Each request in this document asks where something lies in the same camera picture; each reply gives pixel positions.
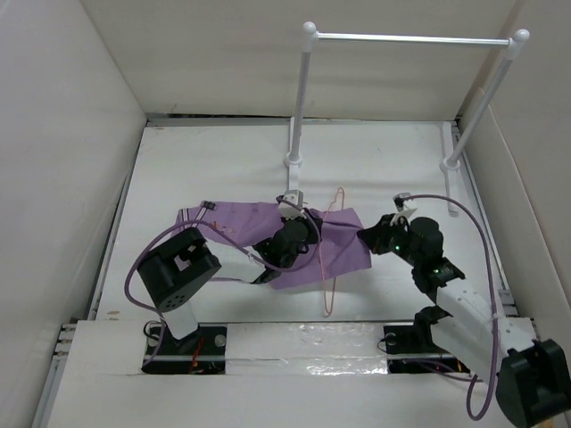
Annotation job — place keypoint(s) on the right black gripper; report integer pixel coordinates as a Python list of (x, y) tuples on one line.
[(375, 237)]

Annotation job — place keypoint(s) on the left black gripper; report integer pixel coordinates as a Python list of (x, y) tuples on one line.
[(311, 226)]

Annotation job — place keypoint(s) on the purple trousers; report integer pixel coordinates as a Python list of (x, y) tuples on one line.
[(247, 223)]

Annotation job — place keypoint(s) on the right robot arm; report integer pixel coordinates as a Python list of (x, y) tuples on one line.
[(529, 377)]

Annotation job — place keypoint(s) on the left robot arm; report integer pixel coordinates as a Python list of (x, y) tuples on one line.
[(177, 269)]

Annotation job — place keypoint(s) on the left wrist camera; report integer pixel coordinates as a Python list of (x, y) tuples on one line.
[(290, 205)]

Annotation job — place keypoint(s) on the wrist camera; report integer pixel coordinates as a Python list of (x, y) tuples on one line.
[(406, 207), (290, 205)]

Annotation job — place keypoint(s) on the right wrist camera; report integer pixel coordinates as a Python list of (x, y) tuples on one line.
[(406, 207)]

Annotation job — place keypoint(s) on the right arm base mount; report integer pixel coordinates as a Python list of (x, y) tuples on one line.
[(410, 348)]

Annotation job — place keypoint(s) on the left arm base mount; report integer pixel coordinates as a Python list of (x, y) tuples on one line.
[(204, 353)]

